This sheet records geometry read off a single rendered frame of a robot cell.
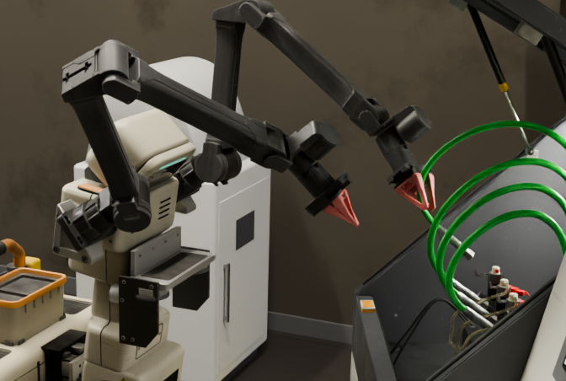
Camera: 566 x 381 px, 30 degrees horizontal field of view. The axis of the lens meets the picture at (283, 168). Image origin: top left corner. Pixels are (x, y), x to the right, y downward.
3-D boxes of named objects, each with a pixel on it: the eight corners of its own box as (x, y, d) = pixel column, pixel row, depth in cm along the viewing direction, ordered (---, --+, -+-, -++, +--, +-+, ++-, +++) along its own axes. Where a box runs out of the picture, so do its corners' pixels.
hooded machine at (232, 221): (273, 353, 456) (280, 61, 427) (218, 404, 407) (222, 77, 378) (142, 328, 479) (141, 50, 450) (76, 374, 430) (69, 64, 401)
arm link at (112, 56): (50, 48, 194) (49, 86, 188) (123, 34, 194) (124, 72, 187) (118, 199, 228) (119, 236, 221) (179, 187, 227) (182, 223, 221)
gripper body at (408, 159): (435, 172, 236) (419, 146, 239) (409, 169, 228) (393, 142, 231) (414, 189, 239) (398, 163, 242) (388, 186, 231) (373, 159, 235)
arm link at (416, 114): (370, 115, 245) (355, 117, 237) (407, 84, 240) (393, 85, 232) (399, 157, 242) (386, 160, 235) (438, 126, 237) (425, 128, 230)
